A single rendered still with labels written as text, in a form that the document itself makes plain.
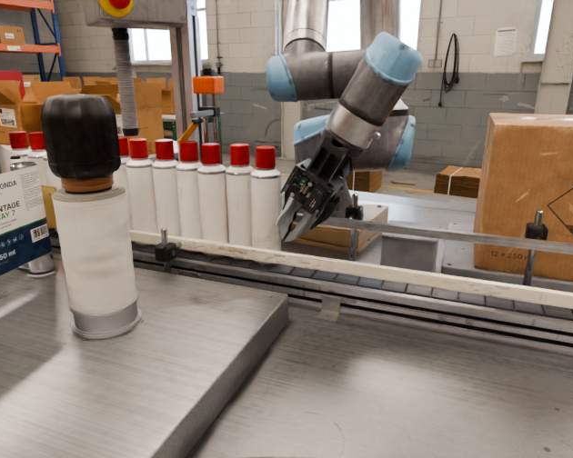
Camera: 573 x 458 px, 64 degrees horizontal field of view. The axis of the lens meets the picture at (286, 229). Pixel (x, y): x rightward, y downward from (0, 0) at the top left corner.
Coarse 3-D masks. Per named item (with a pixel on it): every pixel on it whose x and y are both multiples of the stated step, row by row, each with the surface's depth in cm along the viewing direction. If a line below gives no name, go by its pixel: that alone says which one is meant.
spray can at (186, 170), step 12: (180, 144) 82; (192, 144) 82; (180, 156) 83; (192, 156) 82; (180, 168) 82; (192, 168) 82; (180, 180) 83; (192, 180) 83; (180, 192) 84; (192, 192) 83; (180, 204) 85; (192, 204) 84; (180, 216) 86; (192, 216) 85; (180, 228) 87; (192, 228) 86; (192, 252) 87
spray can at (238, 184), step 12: (240, 144) 79; (240, 156) 78; (228, 168) 80; (240, 168) 79; (252, 168) 80; (228, 180) 80; (240, 180) 79; (228, 192) 80; (240, 192) 80; (228, 204) 81; (240, 204) 80; (228, 216) 82; (240, 216) 81; (228, 228) 83; (240, 228) 82; (228, 240) 84; (240, 240) 82
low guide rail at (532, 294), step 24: (144, 240) 87; (168, 240) 85; (192, 240) 84; (288, 264) 78; (312, 264) 76; (336, 264) 74; (360, 264) 73; (456, 288) 68; (480, 288) 67; (504, 288) 66; (528, 288) 65
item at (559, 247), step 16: (320, 224) 81; (336, 224) 80; (352, 224) 79; (368, 224) 78; (384, 224) 77; (400, 224) 77; (464, 240) 73; (480, 240) 72; (496, 240) 71; (512, 240) 71; (528, 240) 70
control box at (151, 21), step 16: (96, 0) 80; (144, 0) 83; (160, 0) 85; (176, 0) 87; (96, 16) 81; (112, 16) 81; (128, 16) 83; (144, 16) 84; (160, 16) 86; (176, 16) 87
